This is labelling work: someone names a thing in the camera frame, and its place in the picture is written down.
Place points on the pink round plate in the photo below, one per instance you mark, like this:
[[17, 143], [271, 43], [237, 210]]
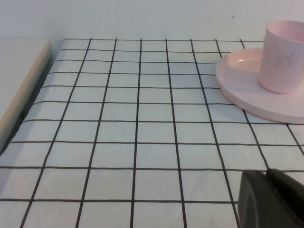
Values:
[[237, 78]]

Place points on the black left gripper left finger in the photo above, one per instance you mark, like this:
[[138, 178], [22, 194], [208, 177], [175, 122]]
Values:
[[256, 204]]

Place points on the white black grid tablecloth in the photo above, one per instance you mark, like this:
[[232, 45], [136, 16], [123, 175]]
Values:
[[142, 142]]

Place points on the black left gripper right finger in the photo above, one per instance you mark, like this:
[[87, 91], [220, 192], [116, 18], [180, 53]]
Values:
[[292, 197]]

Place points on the beige board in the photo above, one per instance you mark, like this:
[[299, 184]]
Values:
[[21, 80]]

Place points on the pink plastic cup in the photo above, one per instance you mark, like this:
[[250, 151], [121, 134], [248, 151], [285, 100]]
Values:
[[282, 57]]

